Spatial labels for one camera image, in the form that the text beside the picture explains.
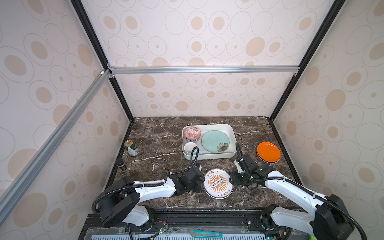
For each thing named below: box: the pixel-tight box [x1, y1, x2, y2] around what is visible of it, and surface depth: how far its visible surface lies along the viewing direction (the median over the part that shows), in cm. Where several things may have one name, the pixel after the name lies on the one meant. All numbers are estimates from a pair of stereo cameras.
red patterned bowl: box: [184, 126, 202, 142], surface depth 106 cm
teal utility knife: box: [189, 229, 223, 239], surface depth 71 cm
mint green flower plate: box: [201, 130, 230, 153], surface depth 107 cm
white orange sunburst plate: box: [203, 168, 234, 200], surface depth 87 cm
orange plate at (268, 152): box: [256, 141, 281, 164], surface depth 99 cm
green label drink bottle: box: [124, 139, 139, 157], surface depth 94 cm
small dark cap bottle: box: [116, 158, 128, 172], surface depth 89 cm
